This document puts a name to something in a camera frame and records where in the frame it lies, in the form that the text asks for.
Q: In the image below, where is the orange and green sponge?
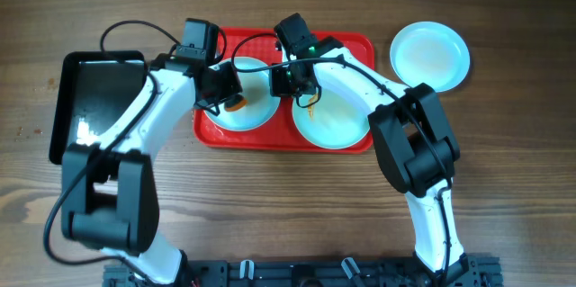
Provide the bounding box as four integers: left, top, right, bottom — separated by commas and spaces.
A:
224, 94, 248, 112

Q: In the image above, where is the pale blue plate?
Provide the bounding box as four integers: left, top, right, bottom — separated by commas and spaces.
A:
389, 22, 472, 93
292, 89, 369, 149
204, 71, 281, 131

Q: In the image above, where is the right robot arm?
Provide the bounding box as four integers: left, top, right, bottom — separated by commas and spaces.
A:
274, 13, 465, 286

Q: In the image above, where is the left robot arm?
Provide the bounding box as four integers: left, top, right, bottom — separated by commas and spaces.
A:
50, 54, 242, 286

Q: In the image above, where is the red plastic tray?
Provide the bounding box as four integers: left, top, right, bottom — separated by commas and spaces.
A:
193, 27, 375, 154

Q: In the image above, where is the black rectangular water tray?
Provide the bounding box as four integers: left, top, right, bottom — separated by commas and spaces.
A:
49, 50, 146, 165

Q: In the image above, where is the black mounting rail base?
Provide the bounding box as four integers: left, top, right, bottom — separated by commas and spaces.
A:
102, 255, 503, 287

